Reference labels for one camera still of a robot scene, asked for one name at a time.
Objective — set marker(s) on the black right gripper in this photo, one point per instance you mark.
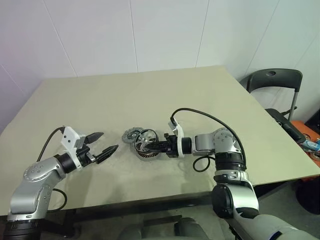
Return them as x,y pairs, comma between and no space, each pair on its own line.
172,147

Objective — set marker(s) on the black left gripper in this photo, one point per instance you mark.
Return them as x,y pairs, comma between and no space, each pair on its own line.
83,157

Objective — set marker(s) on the silver toothed gear plate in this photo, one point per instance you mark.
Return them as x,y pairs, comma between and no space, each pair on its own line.
128,136

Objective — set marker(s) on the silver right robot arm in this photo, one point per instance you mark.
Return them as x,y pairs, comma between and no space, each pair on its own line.
225,140

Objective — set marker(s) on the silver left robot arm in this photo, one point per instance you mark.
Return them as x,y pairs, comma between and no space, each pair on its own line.
37,172

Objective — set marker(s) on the folding chair with dark backrest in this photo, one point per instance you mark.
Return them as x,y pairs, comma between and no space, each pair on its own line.
275,77

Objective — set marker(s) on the black oblong item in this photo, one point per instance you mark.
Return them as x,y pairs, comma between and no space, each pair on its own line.
293,132

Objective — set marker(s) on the blue item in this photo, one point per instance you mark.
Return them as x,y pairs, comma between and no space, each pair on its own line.
311,145

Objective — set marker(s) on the black round bin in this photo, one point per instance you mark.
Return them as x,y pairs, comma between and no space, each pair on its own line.
310,197

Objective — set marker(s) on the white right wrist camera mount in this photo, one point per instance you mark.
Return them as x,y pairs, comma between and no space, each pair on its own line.
179,143

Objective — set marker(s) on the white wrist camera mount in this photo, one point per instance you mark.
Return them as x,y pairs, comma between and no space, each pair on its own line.
179,143
70,137

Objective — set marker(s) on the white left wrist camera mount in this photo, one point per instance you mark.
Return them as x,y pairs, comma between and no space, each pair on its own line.
70,137

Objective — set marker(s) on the black table frame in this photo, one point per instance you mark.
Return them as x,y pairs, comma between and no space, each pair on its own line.
150,203

